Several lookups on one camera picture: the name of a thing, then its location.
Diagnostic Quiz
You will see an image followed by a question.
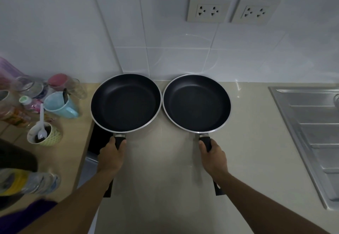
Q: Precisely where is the person's left hand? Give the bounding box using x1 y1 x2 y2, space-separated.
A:
98 137 127 179

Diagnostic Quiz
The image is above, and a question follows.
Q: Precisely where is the person's right hand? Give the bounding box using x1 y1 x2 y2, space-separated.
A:
198 138 230 181

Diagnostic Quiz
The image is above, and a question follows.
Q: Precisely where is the black frying pan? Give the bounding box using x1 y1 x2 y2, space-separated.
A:
90 73 162 198
162 74 232 197

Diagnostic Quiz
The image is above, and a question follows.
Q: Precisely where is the person's left forearm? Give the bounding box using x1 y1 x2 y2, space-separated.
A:
16 171 117 234

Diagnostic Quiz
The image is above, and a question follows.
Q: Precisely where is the person's right forearm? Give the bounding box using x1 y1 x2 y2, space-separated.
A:
213 173 332 234

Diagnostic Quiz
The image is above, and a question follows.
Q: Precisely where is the light wooden side table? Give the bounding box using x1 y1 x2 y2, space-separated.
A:
0 82 99 216

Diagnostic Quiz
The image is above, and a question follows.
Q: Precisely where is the yellow-green cup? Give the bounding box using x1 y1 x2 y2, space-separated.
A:
27 122 63 147

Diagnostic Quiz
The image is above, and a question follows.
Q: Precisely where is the teal cup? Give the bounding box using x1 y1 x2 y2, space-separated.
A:
43 91 79 119

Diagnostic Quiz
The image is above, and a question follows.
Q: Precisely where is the white plastic spoon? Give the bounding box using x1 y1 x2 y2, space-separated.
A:
37 103 48 139

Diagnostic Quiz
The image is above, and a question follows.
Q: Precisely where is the clear water bottle yellow label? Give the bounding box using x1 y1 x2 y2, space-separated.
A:
0 169 61 197

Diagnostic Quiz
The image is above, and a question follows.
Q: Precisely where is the clear drinking glass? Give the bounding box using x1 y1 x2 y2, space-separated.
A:
65 78 88 100

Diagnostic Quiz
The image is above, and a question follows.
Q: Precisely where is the pink cup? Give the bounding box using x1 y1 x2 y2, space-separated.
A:
47 73 69 91

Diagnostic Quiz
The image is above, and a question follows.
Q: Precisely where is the black plastic bin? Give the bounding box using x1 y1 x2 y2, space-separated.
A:
0 138 39 210

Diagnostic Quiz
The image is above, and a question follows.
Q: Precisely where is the small bottle white cap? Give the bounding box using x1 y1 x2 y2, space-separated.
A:
19 95 37 112

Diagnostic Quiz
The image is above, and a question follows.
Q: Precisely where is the purple cloth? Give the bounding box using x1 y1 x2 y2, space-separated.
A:
0 199 58 234

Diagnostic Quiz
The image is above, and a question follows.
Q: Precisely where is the orange label bottle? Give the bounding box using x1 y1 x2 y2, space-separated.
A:
0 104 32 128

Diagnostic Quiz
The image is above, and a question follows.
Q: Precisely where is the stainless steel double sink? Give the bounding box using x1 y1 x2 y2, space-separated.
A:
268 86 339 210

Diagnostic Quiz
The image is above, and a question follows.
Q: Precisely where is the glass jar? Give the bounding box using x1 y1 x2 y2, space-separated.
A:
16 76 47 99

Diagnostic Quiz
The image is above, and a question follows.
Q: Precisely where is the pink bottle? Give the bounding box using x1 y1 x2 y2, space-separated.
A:
0 56 21 90

